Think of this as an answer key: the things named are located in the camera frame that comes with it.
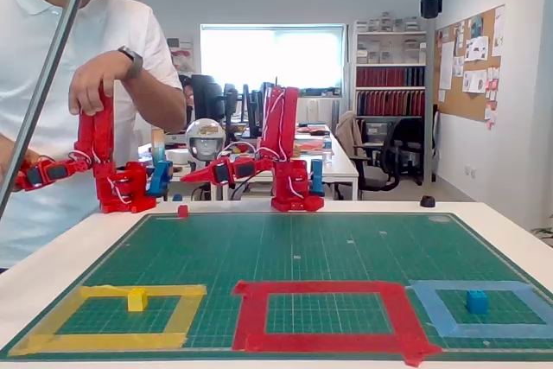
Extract wall tool panel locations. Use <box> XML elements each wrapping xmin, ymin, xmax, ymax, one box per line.
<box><xmin>166</xmin><ymin>35</ymin><xmax>196</xmax><ymax>77</ymax></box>

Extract yellow toy brick cube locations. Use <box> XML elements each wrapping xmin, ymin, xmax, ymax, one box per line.
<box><xmin>127</xmin><ymin>287</ymin><xmax>149</xmax><ymax>313</ymax></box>

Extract orange blue drink bottle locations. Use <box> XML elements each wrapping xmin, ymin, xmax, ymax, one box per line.
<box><xmin>150</xmin><ymin>128</ymin><xmax>168</xmax><ymax>163</ymax></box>

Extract green cutting mat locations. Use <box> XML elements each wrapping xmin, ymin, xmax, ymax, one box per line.
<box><xmin>0</xmin><ymin>212</ymin><xmax>553</xmax><ymax>361</ymax></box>

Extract red tape square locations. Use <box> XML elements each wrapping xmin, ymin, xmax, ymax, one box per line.
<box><xmin>231</xmin><ymin>280</ymin><xmax>444</xmax><ymax>368</ymax></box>

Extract person's left forearm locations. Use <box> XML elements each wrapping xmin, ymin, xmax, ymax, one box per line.
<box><xmin>116</xmin><ymin>61</ymin><xmax>188</xmax><ymax>134</ymax></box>

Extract cork pinboard with papers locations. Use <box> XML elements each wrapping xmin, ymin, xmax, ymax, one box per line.
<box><xmin>433</xmin><ymin>3</ymin><xmax>507</xmax><ymax>124</ymax></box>

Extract white shelf unit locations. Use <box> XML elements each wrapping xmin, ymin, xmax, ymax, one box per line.
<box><xmin>352</xmin><ymin>18</ymin><xmax>429</xmax><ymax>122</ymax></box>

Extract yellow tape square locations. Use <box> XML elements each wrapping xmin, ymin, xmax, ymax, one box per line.
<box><xmin>8</xmin><ymin>283</ymin><xmax>207</xmax><ymax>358</ymax></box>

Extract person's left hand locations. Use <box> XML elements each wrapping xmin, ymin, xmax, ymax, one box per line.
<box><xmin>67</xmin><ymin>49</ymin><xmax>131</xmax><ymax>118</ymax></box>

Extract bright office window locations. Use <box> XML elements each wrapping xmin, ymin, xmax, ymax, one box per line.
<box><xmin>200</xmin><ymin>23</ymin><xmax>347</xmax><ymax>97</ymax></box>

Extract white leader arm cable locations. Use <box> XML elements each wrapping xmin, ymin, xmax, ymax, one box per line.
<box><xmin>68</xmin><ymin>150</ymin><xmax>131</xmax><ymax>205</ymax></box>

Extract blue toy brick cube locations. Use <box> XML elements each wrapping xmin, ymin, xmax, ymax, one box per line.
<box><xmin>465</xmin><ymin>289</ymin><xmax>490</xmax><ymax>315</ymax></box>

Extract blue tape square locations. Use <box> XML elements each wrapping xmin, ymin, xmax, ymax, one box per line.
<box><xmin>404</xmin><ymin>279</ymin><xmax>553</xmax><ymax>341</ymax></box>

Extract red leader arm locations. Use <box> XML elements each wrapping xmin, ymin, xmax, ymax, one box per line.
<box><xmin>15</xmin><ymin>83</ymin><xmax>157</xmax><ymax>215</ymax></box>

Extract grey wristwatch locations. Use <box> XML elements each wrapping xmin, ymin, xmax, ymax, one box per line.
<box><xmin>117</xmin><ymin>45</ymin><xmax>145</xmax><ymax>81</ymax></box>

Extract grey metal frame pole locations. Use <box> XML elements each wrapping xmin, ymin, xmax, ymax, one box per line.
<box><xmin>425</xmin><ymin>0</ymin><xmax>439</xmax><ymax>187</ymax></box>
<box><xmin>0</xmin><ymin>0</ymin><xmax>86</xmax><ymax>219</ymax></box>

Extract white helmet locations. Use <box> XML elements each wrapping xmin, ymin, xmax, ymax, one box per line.
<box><xmin>185</xmin><ymin>118</ymin><xmax>226</xmax><ymax>171</ymax></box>

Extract white office desk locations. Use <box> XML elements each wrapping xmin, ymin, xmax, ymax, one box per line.
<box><xmin>166</xmin><ymin>137</ymin><xmax>360</xmax><ymax>202</ymax></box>

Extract black office chair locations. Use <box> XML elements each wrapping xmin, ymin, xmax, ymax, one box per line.
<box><xmin>395</xmin><ymin>117</ymin><xmax>428</xmax><ymax>187</ymax></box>
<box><xmin>353</xmin><ymin>118</ymin><xmax>405</xmax><ymax>202</ymax></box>

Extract beige jacket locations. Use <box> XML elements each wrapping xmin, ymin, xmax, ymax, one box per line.
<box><xmin>335</xmin><ymin>111</ymin><xmax>366</xmax><ymax>161</ymax></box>

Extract black pole clamp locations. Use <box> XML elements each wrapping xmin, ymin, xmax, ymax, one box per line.
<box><xmin>420</xmin><ymin>0</ymin><xmax>443</xmax><ymax>21</ymax></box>

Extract white gripper servo cable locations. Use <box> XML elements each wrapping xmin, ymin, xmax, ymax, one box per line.
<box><xmin>217</xmin><ymin>141</ymin><xmax>263</xmax><ymax>162</ymax></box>

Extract green plant leaves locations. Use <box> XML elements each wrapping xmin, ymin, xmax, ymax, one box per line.
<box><xmin>530</xmin><ymin>225</ymin><xmax>553</xmax><ymax>250</ymax></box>

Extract row of red binders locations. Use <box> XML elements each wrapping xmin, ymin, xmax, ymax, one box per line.
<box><xmin>356</xmin><ymin>89</ymin><xmax>427</xmax><ymax>118</ymax></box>
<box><xmin>356</xmin><ymin>67</ymin><xmax>427</xmax><ymax>88</ymax></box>

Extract person's right hand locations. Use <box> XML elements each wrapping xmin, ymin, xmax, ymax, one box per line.
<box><xmin>0</xmin><ymin>143</ymin><xmax>44</xmax><ymax>194</ymax></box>

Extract person in white polo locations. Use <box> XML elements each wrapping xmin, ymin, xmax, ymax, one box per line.
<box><xmin>0</xmin><ymin>0</ymin><xmax>185</xmax><ymax>270</ymax></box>

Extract black computer monitor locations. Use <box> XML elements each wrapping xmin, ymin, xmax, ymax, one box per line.
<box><xmin>189</xmin><ymin>74</ymin><xmax>226</xmax><ymax>124</ymax></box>
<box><xmin>241</xmin><ymin>81</ymin><xmax>270</xmax><ymax>137</ymax></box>

